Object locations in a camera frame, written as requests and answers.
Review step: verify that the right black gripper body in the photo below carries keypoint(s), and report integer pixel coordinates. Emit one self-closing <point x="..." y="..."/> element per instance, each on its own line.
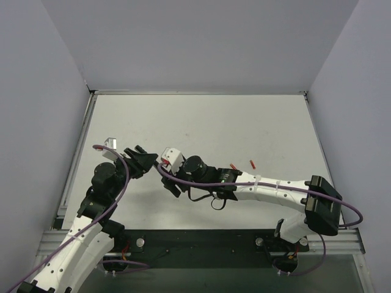
<point x="171" y="182"/>

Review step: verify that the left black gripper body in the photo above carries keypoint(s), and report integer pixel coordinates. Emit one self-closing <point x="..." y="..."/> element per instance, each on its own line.
<point x="134" y="163"/>

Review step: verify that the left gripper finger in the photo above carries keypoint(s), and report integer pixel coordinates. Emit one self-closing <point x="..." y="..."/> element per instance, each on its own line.
<point x="146" y="160"/>
<point x="132" y="153"/>

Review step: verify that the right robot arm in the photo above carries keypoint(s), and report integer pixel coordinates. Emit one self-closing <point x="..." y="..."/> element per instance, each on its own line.
<point x="316" y="202"/>

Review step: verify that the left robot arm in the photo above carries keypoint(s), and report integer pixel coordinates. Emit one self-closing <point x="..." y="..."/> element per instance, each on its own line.
<point x="92" y="233"/>

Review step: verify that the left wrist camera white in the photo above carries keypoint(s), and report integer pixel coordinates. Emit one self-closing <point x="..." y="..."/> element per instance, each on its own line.
<point x="110" y="143"/>

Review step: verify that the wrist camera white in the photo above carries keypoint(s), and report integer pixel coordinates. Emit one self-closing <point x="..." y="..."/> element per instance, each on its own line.
<point x="173" y="158"/>
<point x="110" y="143"/>

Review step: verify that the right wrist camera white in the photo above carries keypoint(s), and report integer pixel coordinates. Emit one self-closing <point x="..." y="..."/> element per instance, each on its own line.
<point x="173" y="158"/>

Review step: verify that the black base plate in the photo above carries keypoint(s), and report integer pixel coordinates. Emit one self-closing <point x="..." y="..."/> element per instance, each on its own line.
<point x="198" y="258"/>

